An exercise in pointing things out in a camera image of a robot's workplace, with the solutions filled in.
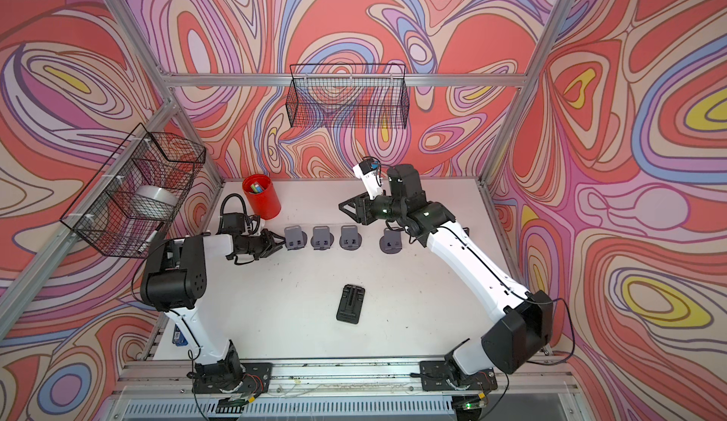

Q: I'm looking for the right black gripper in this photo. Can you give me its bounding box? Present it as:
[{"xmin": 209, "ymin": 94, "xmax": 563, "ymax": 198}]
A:
[{"xmin": 339, "ymin": 190, "xmax": 406, "ymax": 226}]

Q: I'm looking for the grey phone stand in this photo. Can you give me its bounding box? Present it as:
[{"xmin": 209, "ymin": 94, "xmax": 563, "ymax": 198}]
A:
[
  {"xmin": 379, "ymin": 229, "xmax": 403, "ymax": 254},
  {"xmin": 339, "ymin": 224, "xmax": 363, "ymax": 251},
  {"xmin": 284, "ymin": 225, "xmax": 308, "ymax": 251},
  {"xmin": 310, "ymin": 226, "xmax": 334, "ymax": 251}
]

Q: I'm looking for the black rectangular phone stand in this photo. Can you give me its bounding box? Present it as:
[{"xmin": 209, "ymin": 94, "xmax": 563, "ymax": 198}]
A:
[{"xmin": 336, "ymin": 284, "xmax": 365, "ymax": 324}]

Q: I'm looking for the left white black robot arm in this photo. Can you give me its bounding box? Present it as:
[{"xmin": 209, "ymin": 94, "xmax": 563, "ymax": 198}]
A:
[{"xmin": 139, "ymin": 193, "xmax": 284, "ymax": 399}]

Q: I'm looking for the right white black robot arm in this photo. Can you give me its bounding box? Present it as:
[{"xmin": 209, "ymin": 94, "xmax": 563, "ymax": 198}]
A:
[{"xmin": 339, "ymin": 156, "xmax": 554, "ymax": 387}]

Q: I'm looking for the red cylindrical pen cup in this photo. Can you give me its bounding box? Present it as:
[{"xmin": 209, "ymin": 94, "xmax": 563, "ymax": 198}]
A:
[{"xmin": 242, "ymin": 174, "xmax": 281, "ymax": 220}]

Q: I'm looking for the white marker in basket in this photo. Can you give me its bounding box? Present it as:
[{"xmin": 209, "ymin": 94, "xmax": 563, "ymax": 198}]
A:
[{"xmin": 137, "ymin": 230, "xmax": 159, "ymax": 256}]

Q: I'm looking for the blue stapler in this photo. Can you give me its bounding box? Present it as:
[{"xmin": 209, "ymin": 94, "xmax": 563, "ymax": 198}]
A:
[{"xmin": 172, "ymin": 326, "xmax": 189, "ymax": 347}]

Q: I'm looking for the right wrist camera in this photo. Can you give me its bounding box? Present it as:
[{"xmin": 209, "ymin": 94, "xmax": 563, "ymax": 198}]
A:
[{"xmin": 353, "ymin": 156, "xmax": 384, "ymax": 201}]

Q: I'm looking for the rear black wire basket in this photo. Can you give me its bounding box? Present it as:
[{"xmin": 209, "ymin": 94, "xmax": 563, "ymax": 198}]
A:
[{"xmin": 285, "ymin": 62, "xmax": 410, "ymax": 129}]

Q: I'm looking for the black wire basket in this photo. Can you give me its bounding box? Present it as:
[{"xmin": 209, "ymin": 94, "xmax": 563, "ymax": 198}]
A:
[
  {"xmin": 60, "ymin": 125, "xmax": 206, "ymax": 258},
  {"xmin": 285, "ymin": 62, "xmax": 410, "ymax": 129}
]

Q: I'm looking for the left black wire basket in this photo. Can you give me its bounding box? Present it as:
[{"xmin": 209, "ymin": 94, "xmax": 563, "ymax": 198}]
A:
[{"xmin": 60, "ymin": 125, "xmax": 206, "ymax": 258}]

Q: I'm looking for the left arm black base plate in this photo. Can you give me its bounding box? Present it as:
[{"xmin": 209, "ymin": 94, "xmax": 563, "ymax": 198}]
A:
[{"xmin": 187, "ymin": 362, "xmax": 273, "ymax": 396}]

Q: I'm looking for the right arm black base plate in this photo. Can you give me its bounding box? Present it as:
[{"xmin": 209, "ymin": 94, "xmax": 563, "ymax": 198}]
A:
[{"xmin": 410, "ymin": 360, "xmax": 498, "ymax": 394}]

